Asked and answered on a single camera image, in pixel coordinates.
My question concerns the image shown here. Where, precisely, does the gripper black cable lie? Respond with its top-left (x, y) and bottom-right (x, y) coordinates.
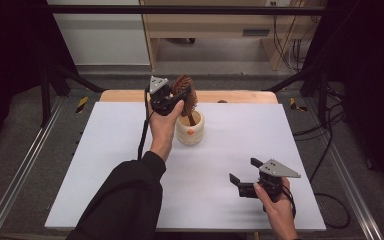
top-left (137, 87), bottom-right (155, 161)
top-left (281, 184), bottom-right (297, 220)

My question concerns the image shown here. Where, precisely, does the bundle of hanging cables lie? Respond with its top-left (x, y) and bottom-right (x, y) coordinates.
top-left (270, 0), bottom-right (316, 73)

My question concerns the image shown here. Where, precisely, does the white board sheet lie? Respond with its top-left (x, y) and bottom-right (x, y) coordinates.
top-left (44, 101), bottom-right (327, 233)

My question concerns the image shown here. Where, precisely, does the wooden table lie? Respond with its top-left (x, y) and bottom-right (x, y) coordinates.
top-left (99, 89), bottom-right (279, 105)

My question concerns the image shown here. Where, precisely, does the person's left hand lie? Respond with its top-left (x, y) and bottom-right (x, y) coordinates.
top-left (148, 99), bottom-right (185, 158)

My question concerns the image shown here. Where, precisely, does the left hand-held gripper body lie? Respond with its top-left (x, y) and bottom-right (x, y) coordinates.
top-left (145, 75), bottom-right (182, 117)

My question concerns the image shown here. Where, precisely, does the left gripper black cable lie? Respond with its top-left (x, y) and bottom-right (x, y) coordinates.
top-left (137, 87), bottom-right (155, 161)

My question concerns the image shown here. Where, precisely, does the black curtain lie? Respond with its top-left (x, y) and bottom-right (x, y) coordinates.
top-left (303, 0), bottom-right (384, 201)
top-left (0, 0), bottom-right (78, 158)

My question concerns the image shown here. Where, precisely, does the aluminium floor rail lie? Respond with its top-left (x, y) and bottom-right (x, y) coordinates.
top-left (304, 98), bottom-right (384, 240)
top-left (0, 96), bottom-right (66, 240)

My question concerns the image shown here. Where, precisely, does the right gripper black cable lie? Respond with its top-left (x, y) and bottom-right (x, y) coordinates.
top-left (281, 184), bottom-right (297, 220)

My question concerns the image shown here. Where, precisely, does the person's dark clothing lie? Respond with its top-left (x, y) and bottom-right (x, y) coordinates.
top-left (154, 232), bottom-right (248, 240)

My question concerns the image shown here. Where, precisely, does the black horizontal frame bar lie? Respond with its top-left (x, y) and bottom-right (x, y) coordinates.
top-left (46, 4), bottom-right (328, 16)

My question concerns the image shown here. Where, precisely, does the black frame strut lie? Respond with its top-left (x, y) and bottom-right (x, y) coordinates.
top-left (39, 64), bottom-right (106, 128)
top-left (263, 64), bottom-right (330, 128)

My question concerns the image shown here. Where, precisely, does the white cabinet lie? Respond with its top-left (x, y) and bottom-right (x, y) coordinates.
top-left (46, 0), bottom-right (151, 66)

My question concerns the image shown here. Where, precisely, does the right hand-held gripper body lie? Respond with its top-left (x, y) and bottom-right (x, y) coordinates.
top-left (238, 158), bottom-right (302, 213)

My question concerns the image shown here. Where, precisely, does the brown wooden hairbrush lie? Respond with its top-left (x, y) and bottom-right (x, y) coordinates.
top-left (170, 74), bottom-right (199, 127)

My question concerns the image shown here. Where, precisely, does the light wooden desk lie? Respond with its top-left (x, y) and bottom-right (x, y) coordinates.
top-left (139, 0), bottom-right (328, 72)

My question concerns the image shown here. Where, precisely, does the black floor cable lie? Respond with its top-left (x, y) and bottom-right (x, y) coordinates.
top-left (293, 83), bottom-right (352, 230)

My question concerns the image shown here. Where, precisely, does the cream ribbed ceramic cup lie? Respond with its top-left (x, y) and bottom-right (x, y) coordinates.
top-left (175, 109), bottom-right (205, 147)

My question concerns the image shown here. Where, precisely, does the person's right hand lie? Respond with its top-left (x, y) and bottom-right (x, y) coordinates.
top-left (253, 177), bottom-right (296, 231)

